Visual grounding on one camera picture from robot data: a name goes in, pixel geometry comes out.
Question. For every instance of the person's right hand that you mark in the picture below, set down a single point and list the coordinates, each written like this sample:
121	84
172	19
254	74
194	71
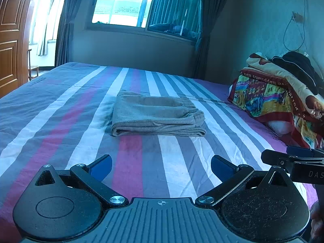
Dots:
318	222

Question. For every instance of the wall socket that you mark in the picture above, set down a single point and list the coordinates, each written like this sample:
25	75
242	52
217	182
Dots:
298	16

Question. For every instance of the dark cloth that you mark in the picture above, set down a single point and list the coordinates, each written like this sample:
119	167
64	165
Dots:
174	29

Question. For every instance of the printed blanket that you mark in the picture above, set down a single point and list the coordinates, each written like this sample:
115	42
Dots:
273	98

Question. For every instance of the black garment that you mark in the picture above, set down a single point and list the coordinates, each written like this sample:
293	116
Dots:
298	65

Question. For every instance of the white pillow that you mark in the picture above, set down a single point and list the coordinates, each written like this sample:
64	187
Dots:
281	127

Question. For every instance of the dark blue curtain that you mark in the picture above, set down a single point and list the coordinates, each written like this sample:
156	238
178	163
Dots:
68	25
210	30

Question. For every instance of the wooden door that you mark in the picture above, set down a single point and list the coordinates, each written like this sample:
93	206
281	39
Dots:
10	43

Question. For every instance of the window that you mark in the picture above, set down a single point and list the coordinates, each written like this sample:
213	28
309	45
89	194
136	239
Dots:
126	5

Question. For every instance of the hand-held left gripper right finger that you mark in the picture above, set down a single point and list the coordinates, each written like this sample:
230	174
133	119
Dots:
221	168

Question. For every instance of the grey towel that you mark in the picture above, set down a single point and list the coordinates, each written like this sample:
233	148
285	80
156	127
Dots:
154	116

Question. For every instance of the striped bed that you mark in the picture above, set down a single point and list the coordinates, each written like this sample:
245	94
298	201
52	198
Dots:
76	121

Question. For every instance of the wooden chair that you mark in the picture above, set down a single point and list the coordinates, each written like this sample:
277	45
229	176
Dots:
32	70

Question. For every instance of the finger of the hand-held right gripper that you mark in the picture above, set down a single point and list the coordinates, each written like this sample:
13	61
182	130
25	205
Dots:
276	158
300	150

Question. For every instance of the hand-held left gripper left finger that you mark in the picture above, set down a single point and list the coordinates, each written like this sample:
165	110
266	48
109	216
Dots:
102	168

